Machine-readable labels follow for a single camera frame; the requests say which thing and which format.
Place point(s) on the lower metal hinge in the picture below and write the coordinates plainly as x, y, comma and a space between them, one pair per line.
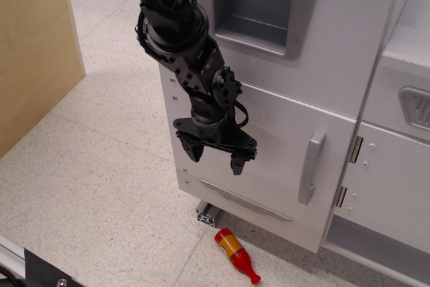
341, 196

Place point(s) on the aluminium rail bottom left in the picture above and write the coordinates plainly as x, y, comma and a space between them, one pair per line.
13, 257

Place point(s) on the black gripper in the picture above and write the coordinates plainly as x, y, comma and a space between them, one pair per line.
225, 135

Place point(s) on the grey fridge door handle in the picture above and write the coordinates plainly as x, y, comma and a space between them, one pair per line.
306, 186

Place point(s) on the metal hinge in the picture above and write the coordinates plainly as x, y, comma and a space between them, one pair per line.
356, 149
341, 196

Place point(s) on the aluminium extrusion foot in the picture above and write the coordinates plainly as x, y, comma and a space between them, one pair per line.
208, 213

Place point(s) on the red orange toy bottle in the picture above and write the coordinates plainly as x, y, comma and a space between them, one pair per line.
236, 254

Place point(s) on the white low fridge door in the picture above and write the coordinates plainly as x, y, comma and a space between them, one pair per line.
285, 104

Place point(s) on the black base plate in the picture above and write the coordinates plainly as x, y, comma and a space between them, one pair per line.
39, 272

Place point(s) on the light wooden panel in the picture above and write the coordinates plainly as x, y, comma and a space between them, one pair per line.
41, 62

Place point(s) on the white right cabinet door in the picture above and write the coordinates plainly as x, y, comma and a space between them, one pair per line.
388, 187

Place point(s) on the white toy kitchen cabinet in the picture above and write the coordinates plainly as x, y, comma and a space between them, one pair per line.
386, 40

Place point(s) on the upper metal hinge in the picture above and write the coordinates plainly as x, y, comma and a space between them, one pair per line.
356, 149

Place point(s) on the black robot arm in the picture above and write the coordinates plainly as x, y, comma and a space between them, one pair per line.
175, 34

